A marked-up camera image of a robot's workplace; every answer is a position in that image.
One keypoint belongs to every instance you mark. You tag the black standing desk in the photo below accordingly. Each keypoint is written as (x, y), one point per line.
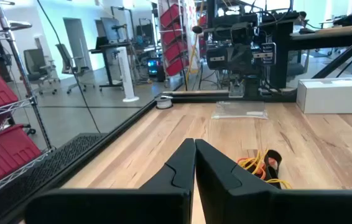
(109, 68)

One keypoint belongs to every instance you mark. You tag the white cardboard box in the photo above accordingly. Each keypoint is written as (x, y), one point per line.
(334, 96)

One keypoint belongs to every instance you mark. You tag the thin yellow rubber band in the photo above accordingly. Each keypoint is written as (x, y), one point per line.
(280, 181)
(257, 161)

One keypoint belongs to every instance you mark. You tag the black computer tower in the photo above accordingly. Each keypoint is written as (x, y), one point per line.
(153, 67)

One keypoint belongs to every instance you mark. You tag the black framed side desk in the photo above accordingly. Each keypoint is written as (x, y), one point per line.
(319, 40)

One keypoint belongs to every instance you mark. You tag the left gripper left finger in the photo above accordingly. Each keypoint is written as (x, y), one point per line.
(163, 205)

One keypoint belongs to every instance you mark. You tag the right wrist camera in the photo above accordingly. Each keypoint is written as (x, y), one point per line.
(241, 35)

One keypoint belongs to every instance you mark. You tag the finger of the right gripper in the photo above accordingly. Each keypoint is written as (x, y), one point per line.
(234, 60)
(246, 60)

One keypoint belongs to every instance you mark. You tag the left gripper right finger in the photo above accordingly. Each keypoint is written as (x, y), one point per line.
(241, 205)

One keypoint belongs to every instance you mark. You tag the clear plastic zip bag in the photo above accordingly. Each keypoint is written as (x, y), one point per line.
(239, 110)

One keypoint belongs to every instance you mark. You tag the grey office chair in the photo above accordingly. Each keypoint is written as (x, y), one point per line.
(64, 56)
(34, 62)

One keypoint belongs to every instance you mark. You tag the black perforated floor mat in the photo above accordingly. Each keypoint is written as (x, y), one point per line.
(54, 161)

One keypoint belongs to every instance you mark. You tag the black computer monitor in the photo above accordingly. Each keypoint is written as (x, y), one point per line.
(110, 29)

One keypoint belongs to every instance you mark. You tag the orange rubber band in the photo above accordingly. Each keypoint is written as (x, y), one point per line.
(241, 160)

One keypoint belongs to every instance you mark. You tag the white tower fan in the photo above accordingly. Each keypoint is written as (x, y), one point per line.
(126, 74)

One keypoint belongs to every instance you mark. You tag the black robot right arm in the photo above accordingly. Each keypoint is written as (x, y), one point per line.
(219, 28)

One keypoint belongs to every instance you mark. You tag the grey door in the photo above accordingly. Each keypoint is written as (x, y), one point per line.
(76, 37)

